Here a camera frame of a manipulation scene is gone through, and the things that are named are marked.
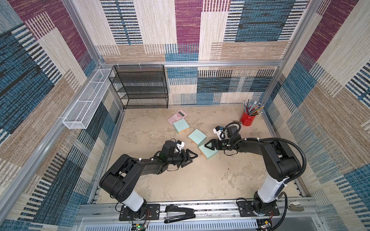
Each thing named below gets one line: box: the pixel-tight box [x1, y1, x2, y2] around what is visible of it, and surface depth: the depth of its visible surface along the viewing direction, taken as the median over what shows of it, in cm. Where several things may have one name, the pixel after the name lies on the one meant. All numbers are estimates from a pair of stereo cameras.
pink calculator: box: [166, 108, 188, 126], surface depth 114 cm
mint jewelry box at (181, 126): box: [172, 118, 191, 135], surface depth 107 cm
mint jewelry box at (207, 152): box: [198, 144, 219, 160], surface depth 92 cm
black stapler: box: [163, 205, 197, 224], surface depth 74 cm
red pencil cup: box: [240, 109, 256, 127], surface depth 104 cm
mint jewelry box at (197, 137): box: [187, 128, 208, 147], surface depth 101 cm
